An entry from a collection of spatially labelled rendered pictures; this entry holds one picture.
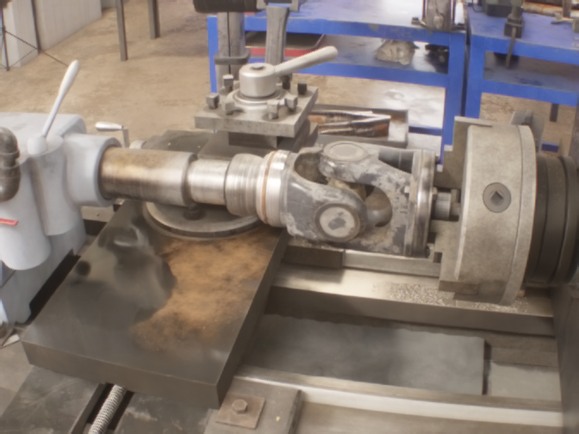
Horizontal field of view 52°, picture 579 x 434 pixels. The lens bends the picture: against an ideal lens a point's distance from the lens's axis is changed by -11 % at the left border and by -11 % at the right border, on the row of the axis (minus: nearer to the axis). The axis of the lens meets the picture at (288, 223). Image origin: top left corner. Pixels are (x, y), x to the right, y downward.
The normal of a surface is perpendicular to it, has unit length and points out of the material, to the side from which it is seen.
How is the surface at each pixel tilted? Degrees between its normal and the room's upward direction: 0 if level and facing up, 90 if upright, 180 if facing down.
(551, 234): 70
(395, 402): 48
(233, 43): 90
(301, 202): 90
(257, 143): 90
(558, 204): 43
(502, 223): 63
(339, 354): 12
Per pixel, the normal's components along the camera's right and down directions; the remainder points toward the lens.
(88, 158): -0.14, -0.30
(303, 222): -0.55, 0.47
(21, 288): 0.97, 0.11
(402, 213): -0.34, 0.52
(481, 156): -0.11, -0.50
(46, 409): -0.01, -0.83
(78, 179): -0.20, 0.28
